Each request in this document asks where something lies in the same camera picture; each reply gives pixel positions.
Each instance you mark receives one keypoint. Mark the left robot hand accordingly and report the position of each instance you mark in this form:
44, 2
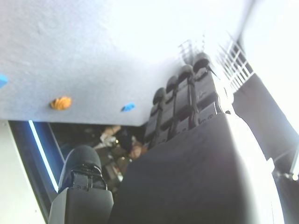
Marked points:
187, 175

